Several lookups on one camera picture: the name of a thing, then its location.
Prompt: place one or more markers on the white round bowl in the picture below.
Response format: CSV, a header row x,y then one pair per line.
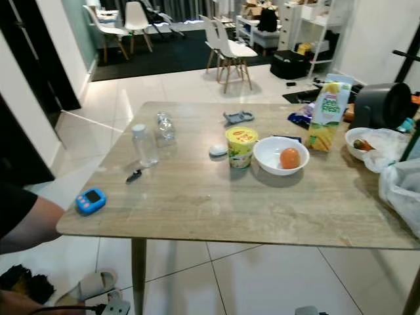
x,y
266,157

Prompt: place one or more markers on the orange fruit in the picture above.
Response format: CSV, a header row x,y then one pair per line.
x,y
289,158

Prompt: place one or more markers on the person in black shirt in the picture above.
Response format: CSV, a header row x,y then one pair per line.
x,y
33,223

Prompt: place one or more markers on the blue digital timer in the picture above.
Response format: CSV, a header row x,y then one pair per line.
x,y
90,201

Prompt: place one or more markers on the dark door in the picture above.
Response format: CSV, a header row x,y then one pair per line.
x,y
39,52

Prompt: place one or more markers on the black fluffy object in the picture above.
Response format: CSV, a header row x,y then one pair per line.
x,y
26,283

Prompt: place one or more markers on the small black clip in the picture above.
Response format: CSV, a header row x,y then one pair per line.
x,y
134,176

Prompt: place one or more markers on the clear bottle white cap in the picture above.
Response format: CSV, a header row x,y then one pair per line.
x,y
144,147

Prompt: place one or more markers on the grey slipper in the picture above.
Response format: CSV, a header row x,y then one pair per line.
x,y
95,285

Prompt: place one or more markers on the white chair wooden legs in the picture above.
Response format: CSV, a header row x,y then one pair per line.
x,y
136,20
210,39
236,49
105,26

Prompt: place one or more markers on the crumpled clear plastic bottle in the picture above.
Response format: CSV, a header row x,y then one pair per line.
x,y
166,128

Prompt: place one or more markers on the black carpet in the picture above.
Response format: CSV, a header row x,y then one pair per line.
x,y
170,59

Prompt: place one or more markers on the white round lid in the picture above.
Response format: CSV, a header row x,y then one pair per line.
x,y
218,151

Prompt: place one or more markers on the grey plastic holder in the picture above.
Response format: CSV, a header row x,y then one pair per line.
x,y
238,117

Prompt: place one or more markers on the yellow cup noodle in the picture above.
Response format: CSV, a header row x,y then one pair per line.
x,y
241,147

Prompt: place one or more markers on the white bench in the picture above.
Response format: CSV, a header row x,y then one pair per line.
x,y
256,36

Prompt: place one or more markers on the black backpack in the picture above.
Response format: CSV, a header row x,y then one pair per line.
x,y
267,21

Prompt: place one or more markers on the black storage box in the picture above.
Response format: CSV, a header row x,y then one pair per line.
x,y
289,65

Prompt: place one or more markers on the blue snack bag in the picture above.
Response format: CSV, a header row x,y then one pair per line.
x,y
300,117

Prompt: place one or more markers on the small black doormat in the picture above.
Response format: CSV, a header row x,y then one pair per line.
x,y
302,96

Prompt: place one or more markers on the small yellow box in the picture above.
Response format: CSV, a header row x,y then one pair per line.
x,y
302,48

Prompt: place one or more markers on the green yellow juice carton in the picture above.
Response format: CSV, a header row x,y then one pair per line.
x,y
329,115

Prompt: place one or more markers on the white ladder shelf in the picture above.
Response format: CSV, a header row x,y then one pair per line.
x,y
312,26

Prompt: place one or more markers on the white bowl with cooked food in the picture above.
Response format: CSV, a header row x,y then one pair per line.
x,y
354,139

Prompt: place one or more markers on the thin clear plastic bag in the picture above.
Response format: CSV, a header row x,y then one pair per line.
x,y
390,151

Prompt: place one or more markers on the white plastic bag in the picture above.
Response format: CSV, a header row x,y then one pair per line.
x,y
400,193

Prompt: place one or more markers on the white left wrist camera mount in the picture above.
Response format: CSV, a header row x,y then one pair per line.
x,y
117,307

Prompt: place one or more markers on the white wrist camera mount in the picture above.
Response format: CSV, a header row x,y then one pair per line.
x,y
117,307
306,310

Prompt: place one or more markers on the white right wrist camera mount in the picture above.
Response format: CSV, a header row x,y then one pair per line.
x,y
306,310

